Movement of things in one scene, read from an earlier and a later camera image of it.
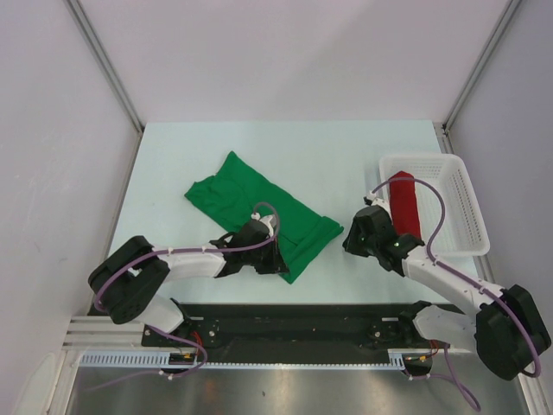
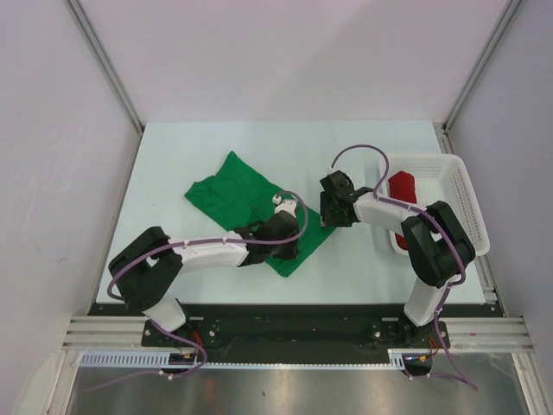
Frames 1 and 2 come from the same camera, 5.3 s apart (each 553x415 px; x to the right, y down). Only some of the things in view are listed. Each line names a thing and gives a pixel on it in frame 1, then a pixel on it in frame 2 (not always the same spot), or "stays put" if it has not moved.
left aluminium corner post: [106, 66] stays put
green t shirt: [238, 190] stays put
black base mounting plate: [232, 332] stays put
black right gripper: [350, 244] -> [326, 215]
